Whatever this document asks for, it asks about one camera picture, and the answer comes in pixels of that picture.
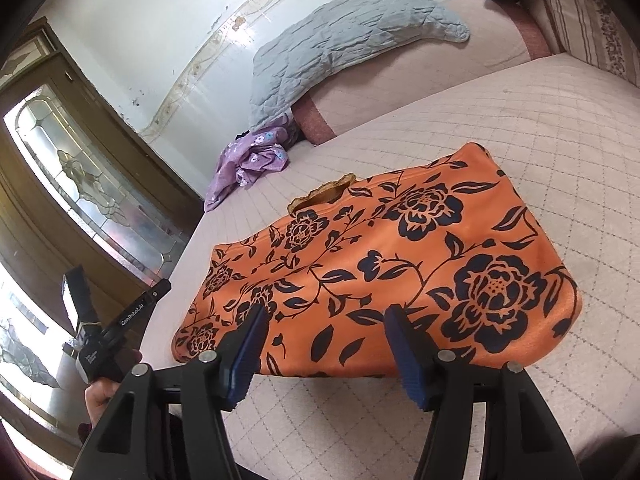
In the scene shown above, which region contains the striped floral cushion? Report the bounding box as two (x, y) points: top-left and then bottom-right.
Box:
(532, 0), (640, 88)

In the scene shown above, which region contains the purple floral cloth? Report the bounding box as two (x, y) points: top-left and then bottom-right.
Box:
(204, 125), (301, 212)

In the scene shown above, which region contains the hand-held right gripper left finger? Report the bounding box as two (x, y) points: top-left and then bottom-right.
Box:
(72, 304), (271, 480)

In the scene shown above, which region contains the pink pillow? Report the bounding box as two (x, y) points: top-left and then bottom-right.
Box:
(292, 0), (551, 147)

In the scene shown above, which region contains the wooden stained glass door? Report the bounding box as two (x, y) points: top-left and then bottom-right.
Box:
(0, 17), (201, 461)

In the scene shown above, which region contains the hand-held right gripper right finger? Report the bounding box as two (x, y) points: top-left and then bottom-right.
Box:
(384, 305), (583, 480)

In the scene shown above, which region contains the person's left hand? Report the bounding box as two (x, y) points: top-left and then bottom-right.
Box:
(84, 351), (144, 428)

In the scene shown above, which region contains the pink quilted bed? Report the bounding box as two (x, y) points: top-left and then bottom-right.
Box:
(135, 52), (640, 480)

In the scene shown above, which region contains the grey quilted pillow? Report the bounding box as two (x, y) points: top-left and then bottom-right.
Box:
(250, 0), (472, 128)

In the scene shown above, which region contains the orange floral blouse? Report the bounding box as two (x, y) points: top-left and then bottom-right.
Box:
(171, 142), (583, 378)

